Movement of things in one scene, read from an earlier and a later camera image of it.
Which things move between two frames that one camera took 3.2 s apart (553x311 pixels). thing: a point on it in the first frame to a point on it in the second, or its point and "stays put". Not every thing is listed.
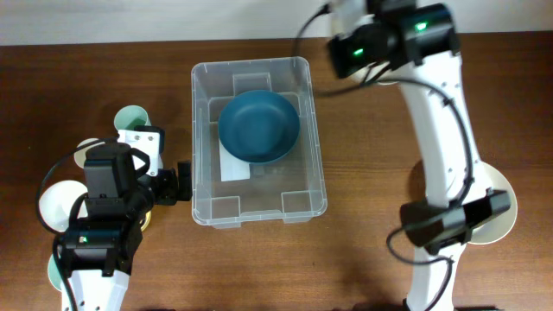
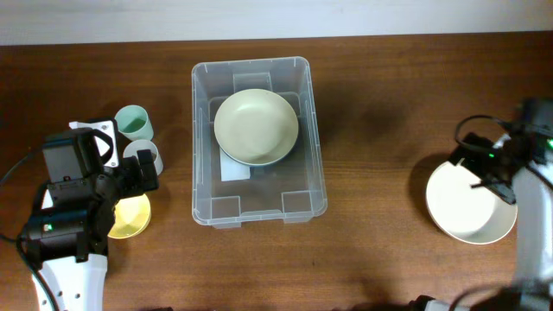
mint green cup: [129, 117] stays put
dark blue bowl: [259, 126] to [263, 164]
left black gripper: [169, 192] to [136, 184]
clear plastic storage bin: [256, 153] stays put
